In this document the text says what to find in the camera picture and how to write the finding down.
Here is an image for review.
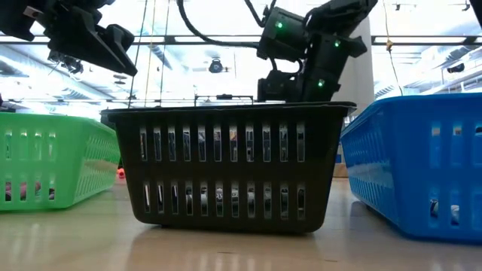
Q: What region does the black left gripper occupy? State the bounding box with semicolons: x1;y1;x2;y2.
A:
22;0;139;76

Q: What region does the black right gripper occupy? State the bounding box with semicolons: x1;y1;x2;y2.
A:
297;52;349;102

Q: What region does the green plastic basket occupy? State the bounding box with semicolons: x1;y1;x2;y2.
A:
0;111;121;212

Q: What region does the black plastic basket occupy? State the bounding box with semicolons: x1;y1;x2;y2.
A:
101;101;357;234

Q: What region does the grey paper-wrapped crayon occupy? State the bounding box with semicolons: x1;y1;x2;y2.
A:
430;199;460;227

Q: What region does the small black background stand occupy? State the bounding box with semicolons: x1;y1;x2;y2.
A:
194;93;255;105

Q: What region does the black overhead crossbar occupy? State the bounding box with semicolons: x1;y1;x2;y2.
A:
0;34;482;46

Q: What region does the black dome ceiling fixture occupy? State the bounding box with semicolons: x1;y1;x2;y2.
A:
208;57;226;75

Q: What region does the blue plastic basket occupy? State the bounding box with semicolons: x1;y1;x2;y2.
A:
340;93;482;242

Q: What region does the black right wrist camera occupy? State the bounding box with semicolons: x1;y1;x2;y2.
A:
258;69;300;102

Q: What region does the thin hanging cord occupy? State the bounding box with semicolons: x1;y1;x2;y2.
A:
129;0;148;102
158;0;169;102
144;0;157;102

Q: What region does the yellow hanging cord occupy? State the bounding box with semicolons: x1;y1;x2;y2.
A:
382;0;404;97

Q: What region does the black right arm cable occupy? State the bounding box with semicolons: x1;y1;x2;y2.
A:
175;0;261;50

